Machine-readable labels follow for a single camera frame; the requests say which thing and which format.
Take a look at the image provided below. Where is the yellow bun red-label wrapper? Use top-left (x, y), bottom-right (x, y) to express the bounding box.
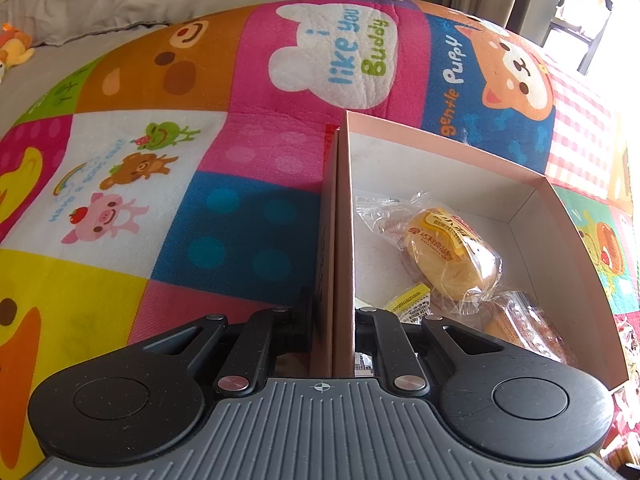
top-left (355, 192), bottom-right (502, 304)

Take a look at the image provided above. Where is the pink cardboard gift box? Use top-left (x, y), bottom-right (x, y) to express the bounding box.
top-left (311, 112), bottom-right (628, 388)

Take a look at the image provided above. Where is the brown cake clear wrapper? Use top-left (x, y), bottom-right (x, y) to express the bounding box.
top-left (459, 290), bottom-right (578, 367)

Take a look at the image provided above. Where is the colourful cartoon play mat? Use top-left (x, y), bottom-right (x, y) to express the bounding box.
top-left (1, 0), bottom-right (639, 479)

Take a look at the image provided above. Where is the orange yellow plush toy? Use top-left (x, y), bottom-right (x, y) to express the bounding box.
top-left (0, 24), bottom-right (35, 81)

